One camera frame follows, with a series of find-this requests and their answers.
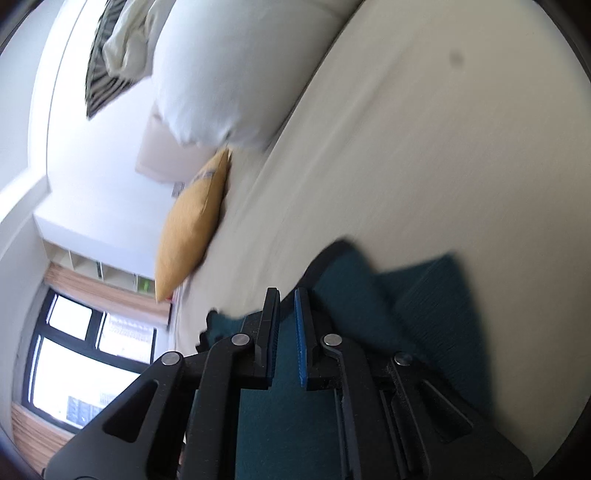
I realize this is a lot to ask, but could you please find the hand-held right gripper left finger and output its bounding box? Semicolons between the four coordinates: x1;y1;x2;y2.
42;287;281;480

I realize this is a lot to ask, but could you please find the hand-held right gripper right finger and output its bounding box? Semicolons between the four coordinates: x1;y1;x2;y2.
294;287;534;480

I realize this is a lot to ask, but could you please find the dark green sweater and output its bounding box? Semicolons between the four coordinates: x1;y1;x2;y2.
196;237;496;480

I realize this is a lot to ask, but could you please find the yellow pillow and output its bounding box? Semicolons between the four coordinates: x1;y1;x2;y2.
154;148;232;304

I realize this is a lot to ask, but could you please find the black framed window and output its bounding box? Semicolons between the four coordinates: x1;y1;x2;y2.
23;286;158;433

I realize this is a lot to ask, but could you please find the beige bed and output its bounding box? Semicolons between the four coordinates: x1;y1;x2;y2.
169;0;591;470

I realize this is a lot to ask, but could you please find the cream padded headboard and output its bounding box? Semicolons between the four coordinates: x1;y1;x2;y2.
136;104;221;184

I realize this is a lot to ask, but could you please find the white duvet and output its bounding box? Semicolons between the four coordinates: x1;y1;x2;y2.
102;0;361;151

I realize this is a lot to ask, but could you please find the zebra striped pillow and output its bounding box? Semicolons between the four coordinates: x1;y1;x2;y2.
85;0;139;119

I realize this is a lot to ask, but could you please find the white wall shelf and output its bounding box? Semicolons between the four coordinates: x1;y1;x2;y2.
42;238;156;294

